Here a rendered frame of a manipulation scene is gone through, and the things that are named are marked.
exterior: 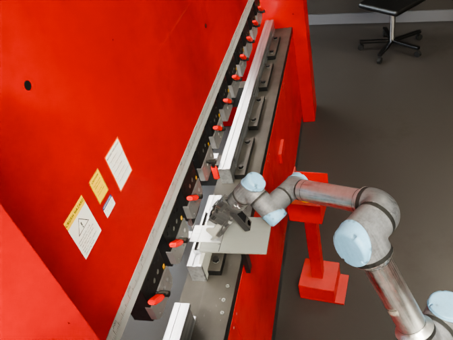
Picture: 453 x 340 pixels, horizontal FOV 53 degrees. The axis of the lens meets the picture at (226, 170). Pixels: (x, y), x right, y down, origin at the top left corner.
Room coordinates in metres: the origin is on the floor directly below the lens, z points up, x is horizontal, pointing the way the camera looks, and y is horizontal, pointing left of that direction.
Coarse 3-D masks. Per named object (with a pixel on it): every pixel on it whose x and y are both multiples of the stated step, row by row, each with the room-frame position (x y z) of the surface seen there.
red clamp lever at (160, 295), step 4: (156, 292) 0.85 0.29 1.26; (160, 292) 0.84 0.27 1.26; (164, 292) 0.84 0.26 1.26; (168, 292) 0.83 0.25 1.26; (156, 296) 0.80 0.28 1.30; (160, 296) 0.81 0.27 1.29; (164, 296) 0.83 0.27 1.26; (168, 296) 0.83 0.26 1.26; (148, 300) 0.79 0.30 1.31; (152, 300) 0.78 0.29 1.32; (156, 300) 0.78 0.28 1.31; (160, 300) 0.80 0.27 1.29; (152, 304) 0.77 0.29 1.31
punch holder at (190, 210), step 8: (192, 168) 1.30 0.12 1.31; (192, 176) 1.28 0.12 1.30; (184, 184) 1.21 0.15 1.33; (192, 184) 1.26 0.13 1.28; (200, 184) 1.31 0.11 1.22; (184, 192) 1.19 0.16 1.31; (192, 192) 1.24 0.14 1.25; (200, 192) 1.29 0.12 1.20; (184, 200) 1.18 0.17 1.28; (200, 200) 1.27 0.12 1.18; (184, 208) 1.18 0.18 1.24; (192, 208) 1.20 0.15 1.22; (184, 216) 1.19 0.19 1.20; (192, 216) 1.18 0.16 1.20
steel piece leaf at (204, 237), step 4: (204, 228) 1.30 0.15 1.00; (204, 232) 1.28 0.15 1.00; (200, 236) 1.27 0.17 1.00; (204, 236) 1.26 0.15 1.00; (208, 236) 1.25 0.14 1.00; (220, 236) 1.22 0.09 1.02; (200, 240) 1.25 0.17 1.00; (204, 240) 1.24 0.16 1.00; (208, 240) 1.23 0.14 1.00; (212, 240) 1.23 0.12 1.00; (216, 240) 1.22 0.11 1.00; (220, 240) 1.21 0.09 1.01
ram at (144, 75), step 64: (0, 0) 0.84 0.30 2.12; (64, 0) 1.01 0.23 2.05; (128, 0) 1.26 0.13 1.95; (192, 0) 1.71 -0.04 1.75; (0, 64) 0.77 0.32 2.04; (64, 64) 0.92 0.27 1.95; (128, 64) 1.15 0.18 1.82; (192, 64) 1.55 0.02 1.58; (0, 128) 0.71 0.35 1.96; (64, 128) 0.84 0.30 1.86; (128, 128) 1.04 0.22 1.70; (192, 128) 1.40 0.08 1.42; (0, 192) 0.64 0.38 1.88; (64, 192) 0.75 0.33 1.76; (128, 192) 0.93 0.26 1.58; (64, 256) 0.67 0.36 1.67; (128, 256) 0.83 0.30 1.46
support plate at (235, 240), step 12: (228, 228) 1.27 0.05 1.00; (240, 228) 1.25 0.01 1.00; (252, 228) 1.24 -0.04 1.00; (264, 228) 1.22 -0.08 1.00; (228, 240) 1.21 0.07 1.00; (240, 240) 1.19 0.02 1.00; (252, 240) 1.18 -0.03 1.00; (264, 240) 1.16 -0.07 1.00; (204, 252) 1.19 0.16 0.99; (216, 252) 1.17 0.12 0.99; (228, 252) 1.15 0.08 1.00; (240, 252) 1.14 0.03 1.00; (252, 252) 1.12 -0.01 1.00; (264, 252) 1.10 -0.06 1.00
